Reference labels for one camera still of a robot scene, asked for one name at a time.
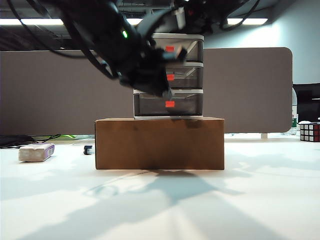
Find brown cardboard box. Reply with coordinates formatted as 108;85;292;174
94;117;225;171

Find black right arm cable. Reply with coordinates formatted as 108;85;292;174
219;0;261;32

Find black cables on desk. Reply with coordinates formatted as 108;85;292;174
0;134;62;150

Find grey drawer with orange handle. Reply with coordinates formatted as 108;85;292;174
152;39;203;62

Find clear plastic drawer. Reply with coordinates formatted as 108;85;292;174
134;92;203;117
164;66;203;90

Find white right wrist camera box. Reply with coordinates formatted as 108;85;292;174
174;6;187;29

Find black Rubik's cube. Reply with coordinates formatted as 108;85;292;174
299;122;320;144

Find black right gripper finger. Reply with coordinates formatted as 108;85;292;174
137;9;180;35

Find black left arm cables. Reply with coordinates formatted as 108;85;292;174
6;0;121;80

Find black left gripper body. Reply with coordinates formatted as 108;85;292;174
118;48;173;98

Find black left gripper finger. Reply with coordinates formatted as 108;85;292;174
161;88;174;100

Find grey desk partition panel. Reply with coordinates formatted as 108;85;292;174
0;47;293;137

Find long ceiling light strip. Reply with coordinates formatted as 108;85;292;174
0;17;268;26

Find white plastic drawer cabinet frame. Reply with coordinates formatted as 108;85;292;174
133;33;205;120

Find white eraser with purple sleeve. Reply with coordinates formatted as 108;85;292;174
18;143;56;163

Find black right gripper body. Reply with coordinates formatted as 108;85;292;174
184;0;213;33

